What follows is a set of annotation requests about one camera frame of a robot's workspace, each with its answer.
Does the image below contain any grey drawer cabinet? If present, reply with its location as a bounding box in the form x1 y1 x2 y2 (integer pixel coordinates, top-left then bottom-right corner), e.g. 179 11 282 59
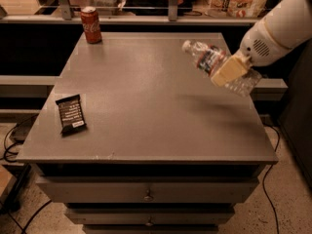
18 33 277 234

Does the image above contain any clear plastic water bottle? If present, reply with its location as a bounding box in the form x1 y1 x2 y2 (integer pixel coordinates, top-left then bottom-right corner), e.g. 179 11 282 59
181 40 262 97

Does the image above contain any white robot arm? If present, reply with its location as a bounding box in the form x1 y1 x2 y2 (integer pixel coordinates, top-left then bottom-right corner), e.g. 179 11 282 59
211 0 312 87

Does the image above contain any red coke can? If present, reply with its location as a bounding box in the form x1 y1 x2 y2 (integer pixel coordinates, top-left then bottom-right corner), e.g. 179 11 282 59
80 6 101 44

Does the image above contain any black snack bar wrapper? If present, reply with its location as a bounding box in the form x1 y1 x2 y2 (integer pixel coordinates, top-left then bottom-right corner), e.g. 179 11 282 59
56 95 86 135

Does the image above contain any black cable right floor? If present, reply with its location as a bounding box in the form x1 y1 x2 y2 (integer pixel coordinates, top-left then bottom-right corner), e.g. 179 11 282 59
261 124 282 234

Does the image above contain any top grey drawer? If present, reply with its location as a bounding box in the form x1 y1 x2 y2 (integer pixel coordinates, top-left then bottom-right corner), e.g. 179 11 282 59
36 176 258 204

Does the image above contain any grey drawer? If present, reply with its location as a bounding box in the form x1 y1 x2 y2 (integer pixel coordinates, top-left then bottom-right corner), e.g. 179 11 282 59
65 208 234 226
36 176 258 204

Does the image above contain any metal railing frame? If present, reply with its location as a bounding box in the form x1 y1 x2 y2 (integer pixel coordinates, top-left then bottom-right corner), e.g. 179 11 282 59
0 0 270 26

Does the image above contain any middle grey drawer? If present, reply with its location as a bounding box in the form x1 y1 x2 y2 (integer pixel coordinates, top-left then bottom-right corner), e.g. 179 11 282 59
65 208 234 226

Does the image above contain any black bag behind glass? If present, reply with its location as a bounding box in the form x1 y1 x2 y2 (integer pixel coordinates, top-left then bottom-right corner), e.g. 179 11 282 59
123 0 196 16

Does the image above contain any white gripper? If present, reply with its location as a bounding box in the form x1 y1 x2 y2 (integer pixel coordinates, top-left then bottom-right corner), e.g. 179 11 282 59
211 22 290 87

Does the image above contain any black cables left floor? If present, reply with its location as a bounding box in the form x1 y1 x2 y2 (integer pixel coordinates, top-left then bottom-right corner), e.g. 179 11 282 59
0 114 53 234

